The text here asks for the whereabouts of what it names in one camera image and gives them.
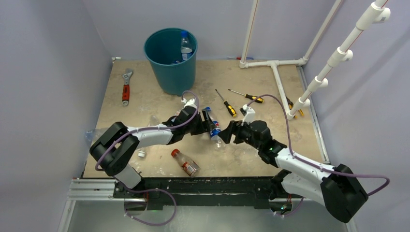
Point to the teal plastic bin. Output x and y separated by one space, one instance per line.
163 51

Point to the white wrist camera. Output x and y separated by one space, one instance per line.
191 103
248 114

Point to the clear bottle red white label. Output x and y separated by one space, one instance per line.
175 116

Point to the clear bottle at left edge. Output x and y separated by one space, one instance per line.
95 134

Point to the red cap small bottle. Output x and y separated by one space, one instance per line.
190 167

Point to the red handled adjustable wrench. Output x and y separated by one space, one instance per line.
126 87

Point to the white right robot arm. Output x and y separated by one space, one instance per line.
336 188

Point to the red blue pen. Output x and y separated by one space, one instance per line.
239 58

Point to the black metal base frame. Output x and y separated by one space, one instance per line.
158 192

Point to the Pepsi bottle blue cap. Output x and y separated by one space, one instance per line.
186 48

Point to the long yellow black screwdriver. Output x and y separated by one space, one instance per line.
251 97

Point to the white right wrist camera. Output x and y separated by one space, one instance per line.
248 114

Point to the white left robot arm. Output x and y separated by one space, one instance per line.
114 149

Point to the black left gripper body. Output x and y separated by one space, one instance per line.
197 127

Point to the short yellow black screwdriver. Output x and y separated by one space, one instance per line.
229 108

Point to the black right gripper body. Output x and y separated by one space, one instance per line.
244 133

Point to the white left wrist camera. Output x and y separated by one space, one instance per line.
191 103

